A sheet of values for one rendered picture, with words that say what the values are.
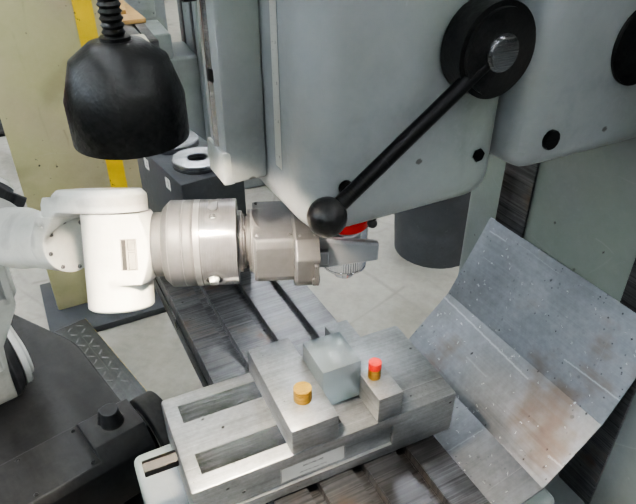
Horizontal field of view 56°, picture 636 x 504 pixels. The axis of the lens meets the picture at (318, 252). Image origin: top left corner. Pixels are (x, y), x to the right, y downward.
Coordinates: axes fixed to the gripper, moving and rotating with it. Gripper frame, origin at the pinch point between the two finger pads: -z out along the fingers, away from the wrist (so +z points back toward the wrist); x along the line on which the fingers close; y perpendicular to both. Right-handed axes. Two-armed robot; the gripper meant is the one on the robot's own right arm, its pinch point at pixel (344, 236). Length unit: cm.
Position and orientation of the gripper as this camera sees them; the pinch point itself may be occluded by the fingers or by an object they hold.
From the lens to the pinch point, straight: 62.4
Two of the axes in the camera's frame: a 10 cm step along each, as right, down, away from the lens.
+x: -1.0, -5.5, 8.3
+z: -9.9, 0.4, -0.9
